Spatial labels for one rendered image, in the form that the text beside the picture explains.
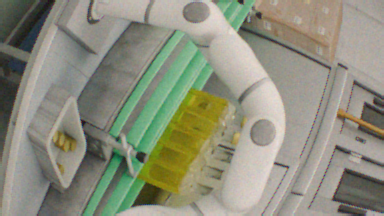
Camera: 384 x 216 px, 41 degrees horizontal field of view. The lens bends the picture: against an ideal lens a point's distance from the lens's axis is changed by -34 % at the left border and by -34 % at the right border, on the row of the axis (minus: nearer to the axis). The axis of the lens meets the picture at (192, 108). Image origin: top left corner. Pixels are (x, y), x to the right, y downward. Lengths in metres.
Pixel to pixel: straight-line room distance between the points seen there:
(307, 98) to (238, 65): 0.77
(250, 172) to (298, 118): 0.82
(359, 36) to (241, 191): 5.64
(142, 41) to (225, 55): 0.48
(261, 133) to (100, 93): 0.57
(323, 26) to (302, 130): 3.63
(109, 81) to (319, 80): 0.76
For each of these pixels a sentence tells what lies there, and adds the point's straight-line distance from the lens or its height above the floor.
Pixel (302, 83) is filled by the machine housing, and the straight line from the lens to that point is 2.17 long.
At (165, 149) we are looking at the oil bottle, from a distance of 1.78.
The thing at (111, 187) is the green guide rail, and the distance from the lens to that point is 1.71.
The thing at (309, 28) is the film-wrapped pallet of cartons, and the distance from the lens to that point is 5.56.
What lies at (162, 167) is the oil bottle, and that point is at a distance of 1.75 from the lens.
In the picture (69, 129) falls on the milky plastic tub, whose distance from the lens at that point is 1.65.
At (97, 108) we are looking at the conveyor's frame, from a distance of 1.71.
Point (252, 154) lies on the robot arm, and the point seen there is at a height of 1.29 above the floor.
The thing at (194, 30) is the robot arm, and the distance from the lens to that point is 1.43.
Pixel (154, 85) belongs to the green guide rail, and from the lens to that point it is 1.76.
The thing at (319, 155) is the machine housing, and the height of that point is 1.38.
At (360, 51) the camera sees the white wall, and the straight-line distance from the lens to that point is 6.62.
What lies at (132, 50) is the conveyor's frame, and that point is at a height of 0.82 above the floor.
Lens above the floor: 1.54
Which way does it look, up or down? 17 degrees down
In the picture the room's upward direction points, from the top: 110 degrees clockwise
